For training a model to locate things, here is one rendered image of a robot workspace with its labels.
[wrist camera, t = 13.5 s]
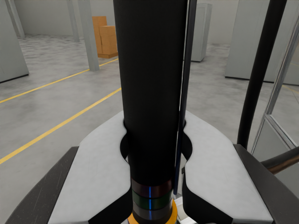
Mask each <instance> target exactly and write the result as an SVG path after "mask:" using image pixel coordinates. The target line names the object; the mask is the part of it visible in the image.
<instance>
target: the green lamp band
mask: <svg viewBox="0 0 299 224"><path fill-rule="evenodd" d="M173 185H174V184H173ZM173 190H174V186H172V188H171V190H170V191H169V192H168V193H167V194H166V195H164V196H162V197H160V198H156V199H148V198H144V197H141V196H139V195H138V194H136V193H135V192H134V190H133V189H132V196H133V200H134V202H135V203H136V204H137V205H139V206H140V207H142V208H146V209H158V208H162V207H164V206H165V205H167V204H168V203H169V202H170V200H171V198H172V196H173Z"/></svg>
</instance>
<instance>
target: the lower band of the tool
mask: <svg viewBox="0 0 299 224"><path fill-rule="evenodd" d="M176 218H177V206H176V203H175V201H174V200H173V202H172V215H171V217H170V219H169V220H168V221H167V223H165V224H175V222H176ZM128 221H129V223H130V224H139V223H138V222H137V221H136V220H135V219H134V217H133V214H132V213H131V215H130V216H129V217H128Z"/></svg>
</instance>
